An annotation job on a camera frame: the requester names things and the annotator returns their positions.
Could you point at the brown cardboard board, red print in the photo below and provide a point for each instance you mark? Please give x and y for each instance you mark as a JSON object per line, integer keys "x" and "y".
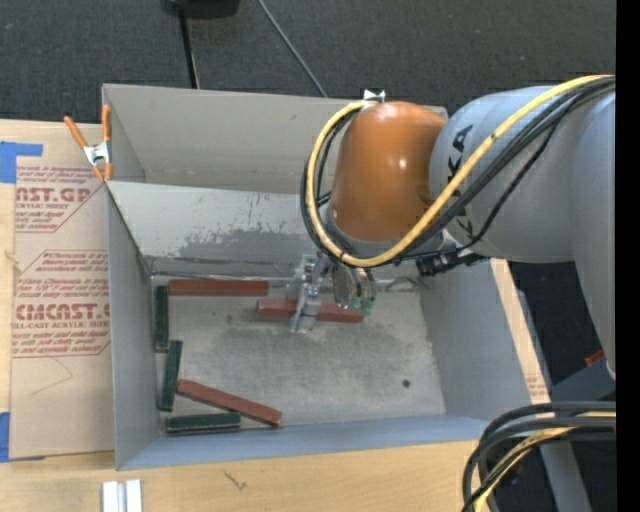
{"x": 60, "y": 380}

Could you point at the black cylinder on white bracket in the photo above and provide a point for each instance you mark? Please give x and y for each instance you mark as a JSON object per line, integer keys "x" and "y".
{"x": 439, "y": 262}

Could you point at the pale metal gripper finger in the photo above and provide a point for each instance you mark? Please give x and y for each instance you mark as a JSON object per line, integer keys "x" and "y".
{"x": 312, "y": 315}
{"x": 298, "y": 320}

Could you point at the red-brown block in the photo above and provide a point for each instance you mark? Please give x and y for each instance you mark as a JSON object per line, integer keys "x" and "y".
{"x": 340, "y": 313}
{"x": 227, "y": 401}
{"x": 217, "y": 287}

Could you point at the grey metal bin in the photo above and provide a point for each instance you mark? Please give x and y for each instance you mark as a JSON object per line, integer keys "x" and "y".
{"x": 300, "y": 360}

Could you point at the dark green flat block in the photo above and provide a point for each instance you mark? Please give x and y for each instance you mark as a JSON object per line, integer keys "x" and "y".
{"x": 161, "y": 317}
{"x": 171, "y": 375}
{"x": 202, "y": 422}

